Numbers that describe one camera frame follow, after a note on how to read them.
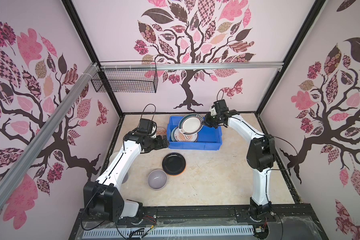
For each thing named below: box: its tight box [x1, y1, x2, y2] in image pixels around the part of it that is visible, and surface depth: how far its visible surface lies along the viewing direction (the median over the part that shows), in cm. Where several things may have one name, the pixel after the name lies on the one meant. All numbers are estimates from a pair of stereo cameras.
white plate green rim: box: [178, 113, 204, 135], surface depth 102 cm
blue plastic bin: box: [167, 116, 222, 151], surface depth 100 cm
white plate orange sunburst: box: [171, 126, 198, 143], surface depth 105 cm
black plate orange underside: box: [162, 152, 187, 176], surface depth 93 cm
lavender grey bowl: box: [147, 169, 168, 191], surface depth 85 cm
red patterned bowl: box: [156, 126, 167, 136], surface depth 108 cm
